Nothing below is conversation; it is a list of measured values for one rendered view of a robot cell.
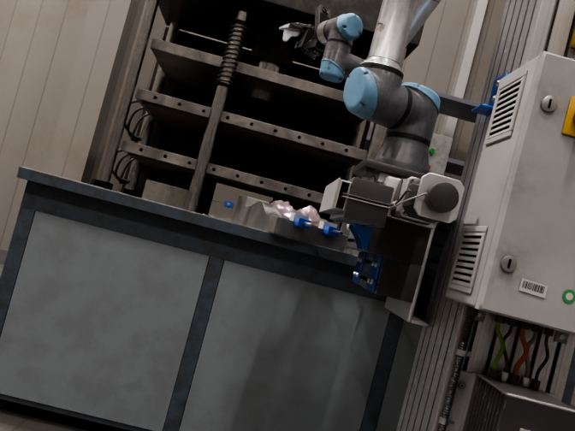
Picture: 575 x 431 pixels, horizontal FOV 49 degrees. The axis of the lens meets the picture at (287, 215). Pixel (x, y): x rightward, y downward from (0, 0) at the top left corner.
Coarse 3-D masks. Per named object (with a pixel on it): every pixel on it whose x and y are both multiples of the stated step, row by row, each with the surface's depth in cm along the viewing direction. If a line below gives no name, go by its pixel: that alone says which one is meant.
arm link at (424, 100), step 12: (408, 84) 165; (408, 96) 160; (420, 96) 163; (432, 96) 163; (408, 108) 160; (420, 108) 162; (432, 108) 164; (408, 120) 162; (420, 120) 163; (432, 120) 164; (408, 132) 163; (420, 132) 163; (432, 132) 166
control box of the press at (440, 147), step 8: (432, 136) 306; (440, 136) 306; (432, 144) 306; (440, 144) 306; (448, 144) 307; (432, 152) 304; (440, 152) 306; (448, 152) 307; (432, 160) 306; (440, 160) 306; (432, 168) 306; (440, 168) 306
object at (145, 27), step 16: (144, 16) 285; (144, 32) 285; (176, 32) 355; (144, 48) 286; (128, 64) 285; (400, 64) 293; (128, 80) 284; (160, 80) 353; (128, 96) 284; (128, 112) 287; (112, 128) 284; (144, 128) 352; (384, 128) 292; (112, 144) 283; (144, 144) 352; (352, 144) 360; (112, 160) 284; (128, 176) 352; (128, 192) 349
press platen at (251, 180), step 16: (128, 144) 291; (160, 160) 291; (176, 160) 292; (192, 160) 292; (224, 176) 293; (240, 176) 294; (256, 176) 294; (288, 192) 295; (304, 192) 296; (320, 192) 296
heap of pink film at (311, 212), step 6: (276, 204) 223; (282, 204) 222; (288, 204) 225; (282, 210) 219; (288, 210) 220; (300, 210) 230; (306, 210) 226; (312, 210) 228; (288, 216) 218; (312, 216) 223; (318, 216) 227; (312, 222) 222; (318, 222) 223
